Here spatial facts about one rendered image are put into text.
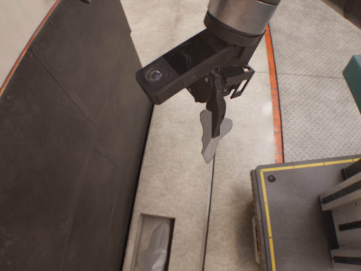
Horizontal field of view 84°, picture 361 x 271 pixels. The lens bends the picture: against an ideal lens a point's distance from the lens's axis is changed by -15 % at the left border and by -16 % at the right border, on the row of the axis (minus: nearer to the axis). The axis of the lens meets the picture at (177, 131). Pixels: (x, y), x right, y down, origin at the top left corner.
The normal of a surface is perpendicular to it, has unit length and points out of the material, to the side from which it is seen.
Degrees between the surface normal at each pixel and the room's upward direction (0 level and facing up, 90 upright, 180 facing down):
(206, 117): 65
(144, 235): 0
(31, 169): 90
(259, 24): 89
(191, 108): 0
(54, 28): 90
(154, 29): 0
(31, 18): 90
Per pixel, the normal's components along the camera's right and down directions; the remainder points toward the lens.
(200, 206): -0.14, -0.45
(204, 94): -0.80, 0.31
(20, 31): 0.98, 0.06
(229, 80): 0.54, 0.74
